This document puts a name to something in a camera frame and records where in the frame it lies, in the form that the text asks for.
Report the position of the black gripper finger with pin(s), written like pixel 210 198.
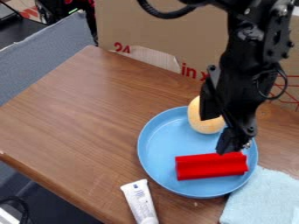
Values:
pixel 211 102
pixel 232 140

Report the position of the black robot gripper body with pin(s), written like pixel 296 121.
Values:
pixel 248 78

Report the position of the red plastic block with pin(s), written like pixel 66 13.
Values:
pixel 210 165

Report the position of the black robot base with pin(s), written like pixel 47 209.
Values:
pixel 54 10

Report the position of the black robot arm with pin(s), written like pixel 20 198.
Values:
pixel 258 22

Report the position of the yellow potato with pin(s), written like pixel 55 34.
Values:
pixel 203 126

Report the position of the blue round plate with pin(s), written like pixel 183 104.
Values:
pixel 168 137

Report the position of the brown cardboard box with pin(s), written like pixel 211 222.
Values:
pixel 184 44

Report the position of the light blue towel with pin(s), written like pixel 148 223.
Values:
pixel 266 201

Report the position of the white cream tube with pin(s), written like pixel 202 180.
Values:
pixel 139 200

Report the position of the grey fabric divider panel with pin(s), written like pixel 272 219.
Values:
pixel 28 59

